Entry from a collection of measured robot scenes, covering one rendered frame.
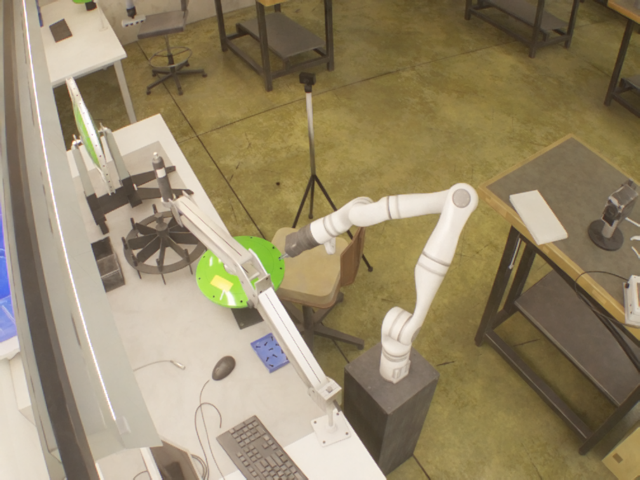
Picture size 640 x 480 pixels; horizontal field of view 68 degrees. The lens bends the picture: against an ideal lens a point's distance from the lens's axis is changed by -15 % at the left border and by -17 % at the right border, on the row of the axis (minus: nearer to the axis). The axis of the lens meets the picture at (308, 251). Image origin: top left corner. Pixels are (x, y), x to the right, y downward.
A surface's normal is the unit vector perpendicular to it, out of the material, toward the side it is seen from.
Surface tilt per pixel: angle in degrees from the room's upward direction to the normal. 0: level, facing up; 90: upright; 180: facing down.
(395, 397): 0
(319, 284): 0
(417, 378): 0
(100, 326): 35
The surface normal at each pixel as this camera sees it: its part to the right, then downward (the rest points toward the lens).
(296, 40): -0.05, -0.66
